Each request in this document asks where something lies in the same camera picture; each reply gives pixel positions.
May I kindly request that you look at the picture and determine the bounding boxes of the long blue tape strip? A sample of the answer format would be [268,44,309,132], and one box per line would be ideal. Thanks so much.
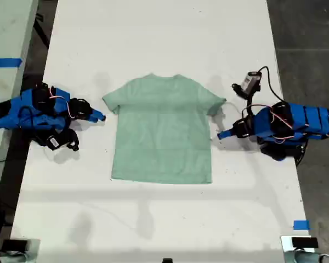
[0,58,23,68]

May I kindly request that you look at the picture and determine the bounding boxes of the pale side table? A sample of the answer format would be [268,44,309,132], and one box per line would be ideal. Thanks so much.
[0,0,39,220]

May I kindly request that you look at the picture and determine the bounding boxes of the pale green rounded pad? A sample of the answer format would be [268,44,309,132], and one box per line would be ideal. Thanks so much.
[284,249,329,263]
[0,251,30,263]

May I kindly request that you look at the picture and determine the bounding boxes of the black slanted stand leg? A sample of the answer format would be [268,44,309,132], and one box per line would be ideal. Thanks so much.
[32,10,52,50]

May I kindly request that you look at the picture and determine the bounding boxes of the square blue tape piece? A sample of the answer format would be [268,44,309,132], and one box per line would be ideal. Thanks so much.
[293,220,310,231]

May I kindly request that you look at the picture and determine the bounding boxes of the black arm base cable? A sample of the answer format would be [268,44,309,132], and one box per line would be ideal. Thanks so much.
[294,141,309,167]

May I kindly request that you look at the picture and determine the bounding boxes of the pale green T-shirt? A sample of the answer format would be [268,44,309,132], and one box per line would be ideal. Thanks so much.
[102,73,227,185]

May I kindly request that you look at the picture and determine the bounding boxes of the black camera stalk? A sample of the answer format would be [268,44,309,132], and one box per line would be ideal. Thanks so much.
[246,92,257,117]

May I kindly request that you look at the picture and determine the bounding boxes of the black camera cable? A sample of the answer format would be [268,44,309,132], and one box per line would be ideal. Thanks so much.
[256,65,286,102]

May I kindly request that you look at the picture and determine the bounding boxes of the black arm camera box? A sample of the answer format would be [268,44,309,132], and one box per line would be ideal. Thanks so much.
[231,71,263,99]
[45,129,80,152]

